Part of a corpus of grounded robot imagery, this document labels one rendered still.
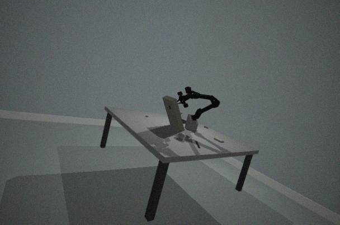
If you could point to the beige flat panel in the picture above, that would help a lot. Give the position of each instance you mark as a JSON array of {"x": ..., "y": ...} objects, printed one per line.
[{"x": 173, "y": 112}]

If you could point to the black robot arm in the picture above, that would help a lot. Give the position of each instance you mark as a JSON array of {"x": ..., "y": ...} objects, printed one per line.
[{"x": 196, "y": 95}]

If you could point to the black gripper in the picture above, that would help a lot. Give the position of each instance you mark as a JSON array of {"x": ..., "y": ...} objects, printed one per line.
[{"x": 184, "y": 98}]

